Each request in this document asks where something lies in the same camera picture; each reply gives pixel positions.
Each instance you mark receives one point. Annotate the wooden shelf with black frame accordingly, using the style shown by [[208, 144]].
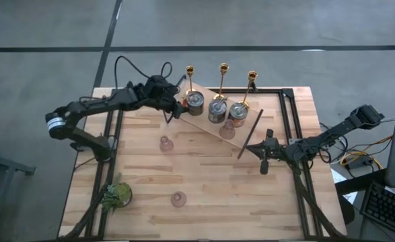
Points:
[[200, 121]]

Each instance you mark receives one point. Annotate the black power adapter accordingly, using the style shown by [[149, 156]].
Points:
[[358, 163]]

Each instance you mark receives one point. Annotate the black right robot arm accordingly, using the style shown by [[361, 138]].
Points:
[[338, 129]]

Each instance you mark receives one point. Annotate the white paper sheet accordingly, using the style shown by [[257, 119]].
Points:
[[338, 176], [351, 198]]

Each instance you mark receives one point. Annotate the black keyboard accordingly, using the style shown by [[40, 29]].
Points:
[[389, 208]]

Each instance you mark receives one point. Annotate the tin candle with small tag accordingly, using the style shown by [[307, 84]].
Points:
[[196, 101]]

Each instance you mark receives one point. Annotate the pink ribbed glass candle holder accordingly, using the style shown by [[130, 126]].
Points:
[[166, 144], [178, 199], [227, 131]]

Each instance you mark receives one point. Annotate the tin candle with orange label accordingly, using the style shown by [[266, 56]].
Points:
[[238, 112]]

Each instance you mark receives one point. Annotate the medium brass candlestick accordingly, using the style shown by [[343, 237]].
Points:
[[223, 68]]

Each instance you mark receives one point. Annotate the short brass candlestick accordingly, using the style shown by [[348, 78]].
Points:
[[190, 70]]

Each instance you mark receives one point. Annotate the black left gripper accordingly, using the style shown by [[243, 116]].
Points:
[[160, 94]]

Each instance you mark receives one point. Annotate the tall brass candlestick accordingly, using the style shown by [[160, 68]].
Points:
[[251, 76]]

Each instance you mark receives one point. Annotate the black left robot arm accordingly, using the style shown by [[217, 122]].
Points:
[[93, 104]]

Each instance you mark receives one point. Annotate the small green potted plant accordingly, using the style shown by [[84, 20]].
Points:
[[118, 195]]

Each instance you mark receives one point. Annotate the black aluminium table frame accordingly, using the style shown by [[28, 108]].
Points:
[[271, 91]]

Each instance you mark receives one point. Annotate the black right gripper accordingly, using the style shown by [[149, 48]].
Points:
[[278, 153]]

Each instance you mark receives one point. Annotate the plain dark tin candle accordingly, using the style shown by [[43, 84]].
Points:
[[217, 109]]

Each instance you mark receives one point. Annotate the grey metal stand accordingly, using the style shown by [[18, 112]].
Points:
[[8, 165]]

